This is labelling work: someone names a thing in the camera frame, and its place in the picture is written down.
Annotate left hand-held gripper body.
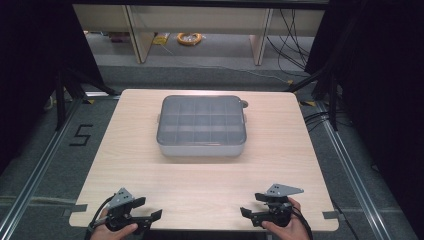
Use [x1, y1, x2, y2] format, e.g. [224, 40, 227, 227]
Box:
[105, 187, 142, 233]

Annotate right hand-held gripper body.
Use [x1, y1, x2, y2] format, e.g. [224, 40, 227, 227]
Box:
[256, 183, 305, 228]

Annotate grey compartment box with lid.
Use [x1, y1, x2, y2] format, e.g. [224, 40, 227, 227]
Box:
[155, 94, 249, 158]

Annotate person's right hand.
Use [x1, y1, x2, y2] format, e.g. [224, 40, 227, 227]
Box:
[261, 196, 312, 240]

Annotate person's left hand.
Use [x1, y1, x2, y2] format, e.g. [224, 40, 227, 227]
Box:
[89, 208, 139, 240]

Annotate black metal stand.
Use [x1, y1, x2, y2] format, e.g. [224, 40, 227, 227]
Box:
[285, 65, 340, 132]
[54, 65, 120, 132]

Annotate black curtain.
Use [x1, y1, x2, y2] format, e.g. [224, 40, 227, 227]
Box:
[304, 0, 424, 231]
[0, 0, 118, 174]

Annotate yellow packet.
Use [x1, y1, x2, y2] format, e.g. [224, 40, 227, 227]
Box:
[152, 32, 170, 46]

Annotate white shelf unit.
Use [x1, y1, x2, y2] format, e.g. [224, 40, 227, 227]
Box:
[72, 3, 326, 66]

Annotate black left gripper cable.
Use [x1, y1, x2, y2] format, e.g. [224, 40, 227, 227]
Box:
[84, 195, 116, 240]

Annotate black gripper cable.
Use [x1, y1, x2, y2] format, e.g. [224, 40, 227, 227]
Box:
[289, 205, 315, 240]
[84, 195, 116, 240]

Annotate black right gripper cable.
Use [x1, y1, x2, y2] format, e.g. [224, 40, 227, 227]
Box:
[289, 205, 315, 240]

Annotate aluminium floor rail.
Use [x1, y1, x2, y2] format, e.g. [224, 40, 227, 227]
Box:
[0, 97, 84, 240]
[314, 100, 391, 240]

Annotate black floor cables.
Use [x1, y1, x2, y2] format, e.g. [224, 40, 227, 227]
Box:
[303, 110, 354, 134]

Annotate bundle of black cables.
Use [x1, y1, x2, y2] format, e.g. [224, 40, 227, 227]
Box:
[265, 8, 312, 78]

